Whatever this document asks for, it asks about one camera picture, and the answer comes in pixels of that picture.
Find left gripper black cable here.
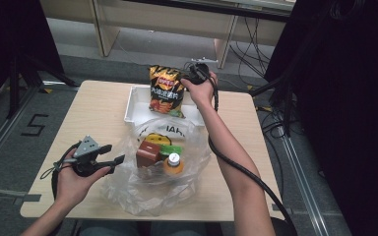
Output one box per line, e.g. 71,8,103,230
39,141,82,201

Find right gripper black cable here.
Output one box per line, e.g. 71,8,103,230
206,70,298,236

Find person's legs in jeans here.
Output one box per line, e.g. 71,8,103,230
78,220,224,236

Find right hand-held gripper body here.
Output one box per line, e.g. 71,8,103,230
183,57,219,86

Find person's left hand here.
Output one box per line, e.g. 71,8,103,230
54,158,112,210

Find orange juice bottle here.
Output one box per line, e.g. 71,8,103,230
161,151,185,176

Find black tripod stand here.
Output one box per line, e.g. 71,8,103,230
6,53,80,119

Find green snack packet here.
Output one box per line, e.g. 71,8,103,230
158,144,183,157

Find black metal stand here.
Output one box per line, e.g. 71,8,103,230
249,65,296,139

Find black curtain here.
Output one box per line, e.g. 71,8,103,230
0,0,65,112
264,0,378,236

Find yellow black chip bag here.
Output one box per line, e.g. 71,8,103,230
148,64,186,119

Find brown drink carton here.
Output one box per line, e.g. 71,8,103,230
135,140,162,180

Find metal floor rail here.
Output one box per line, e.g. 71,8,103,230
0,87,38,178
280,134,329,236

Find light wooden desk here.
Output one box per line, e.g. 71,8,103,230
38,0,296,70

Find white plastic bin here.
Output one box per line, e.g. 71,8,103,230
123,85,206,131

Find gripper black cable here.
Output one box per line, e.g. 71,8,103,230
39,141,82,201
206,70,298,236

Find bundle of black floor cables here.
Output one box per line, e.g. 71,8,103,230
229,16,274,87

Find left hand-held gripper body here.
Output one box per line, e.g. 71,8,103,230
73,135,112,178

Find clear plastic bag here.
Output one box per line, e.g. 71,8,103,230
99,117,211,217

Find person's right hand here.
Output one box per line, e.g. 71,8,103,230
180,71,219,107

